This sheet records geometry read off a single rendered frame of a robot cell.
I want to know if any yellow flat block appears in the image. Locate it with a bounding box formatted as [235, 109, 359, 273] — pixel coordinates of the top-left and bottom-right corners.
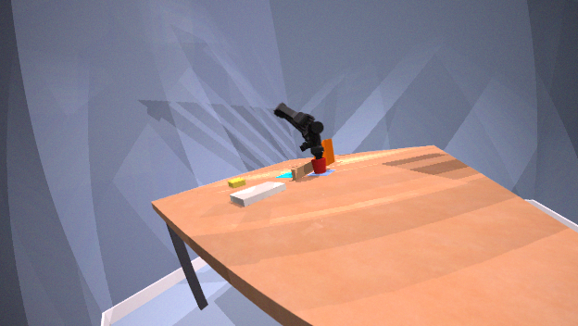
[228, 178, 246, 188]

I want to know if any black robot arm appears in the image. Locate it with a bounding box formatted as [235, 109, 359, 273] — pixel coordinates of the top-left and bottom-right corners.
[273, 103, 323, 152]

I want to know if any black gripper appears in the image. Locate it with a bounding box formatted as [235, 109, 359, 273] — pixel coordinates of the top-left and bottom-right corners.
[309, 134, 324, 160]

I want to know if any white flat rectangular block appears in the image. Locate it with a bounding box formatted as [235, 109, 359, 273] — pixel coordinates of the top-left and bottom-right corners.
[230, 182, 286, 207]

